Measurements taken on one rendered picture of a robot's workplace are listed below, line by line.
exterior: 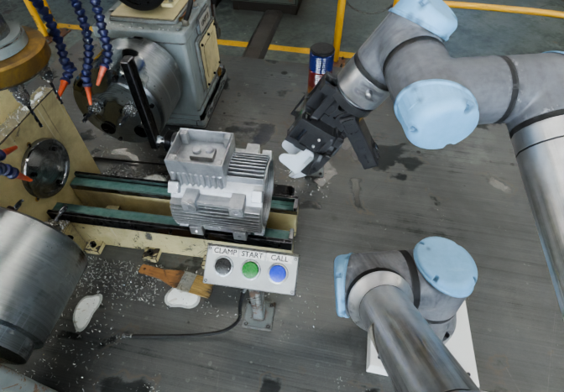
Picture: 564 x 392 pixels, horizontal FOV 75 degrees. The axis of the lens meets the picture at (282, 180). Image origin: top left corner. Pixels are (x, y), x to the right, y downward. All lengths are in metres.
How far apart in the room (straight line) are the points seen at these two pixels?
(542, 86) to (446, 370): 0.32
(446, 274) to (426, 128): 0.37
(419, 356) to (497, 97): 0.31
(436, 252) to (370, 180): 0.50
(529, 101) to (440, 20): 0.13
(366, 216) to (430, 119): 0.72
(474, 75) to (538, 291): 0.79
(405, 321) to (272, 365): 0.41
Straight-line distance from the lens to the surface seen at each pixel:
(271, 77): 1.59
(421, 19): 0.48
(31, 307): 0.76
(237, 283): 0.69
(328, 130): 0.57
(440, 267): 0.73
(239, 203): 0.75
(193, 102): 1.29
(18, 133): 0.99
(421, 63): 0.43
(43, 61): 0.81
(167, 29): 1.19
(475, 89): 0.43
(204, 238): 0.93
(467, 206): 1.22
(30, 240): 0.76
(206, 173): 0.76
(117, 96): 1.08
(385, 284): 0.66
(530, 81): 0.47
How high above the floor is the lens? 1.67
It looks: 49 degrees down
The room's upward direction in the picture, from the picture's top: straight up
